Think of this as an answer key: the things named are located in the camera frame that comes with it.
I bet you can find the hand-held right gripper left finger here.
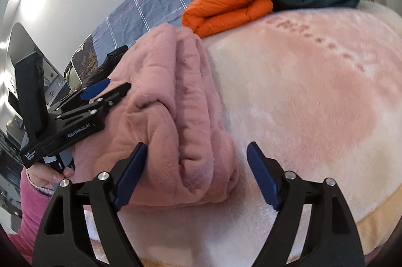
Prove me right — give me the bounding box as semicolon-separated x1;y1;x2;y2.
35;142;149;267

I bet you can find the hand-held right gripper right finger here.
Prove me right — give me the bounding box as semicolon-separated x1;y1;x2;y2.
246;142;366;267

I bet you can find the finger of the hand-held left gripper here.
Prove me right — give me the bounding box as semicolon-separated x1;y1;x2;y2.
54;82;132;121
57;78;111;110

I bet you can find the pink quilted fleece garment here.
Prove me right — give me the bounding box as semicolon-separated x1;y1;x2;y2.
71;24;241;213

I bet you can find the person's left hand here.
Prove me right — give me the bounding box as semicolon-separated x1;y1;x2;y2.
27;163;76;190

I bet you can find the black garment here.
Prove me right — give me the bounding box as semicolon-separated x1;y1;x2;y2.
82;46;129;87

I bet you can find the light green pillow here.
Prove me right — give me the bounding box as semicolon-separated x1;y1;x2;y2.
64;63;83;89

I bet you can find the printed pillow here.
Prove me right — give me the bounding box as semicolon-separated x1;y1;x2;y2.
70;35;98;84

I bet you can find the dark shelf unit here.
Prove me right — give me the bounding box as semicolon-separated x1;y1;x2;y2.
0;91;29;233

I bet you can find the pink and cream plush blanket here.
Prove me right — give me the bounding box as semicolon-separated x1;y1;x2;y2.
85;0;402;267

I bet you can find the orange puffer jacket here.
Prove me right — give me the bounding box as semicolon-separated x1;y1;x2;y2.
182;0;274;38

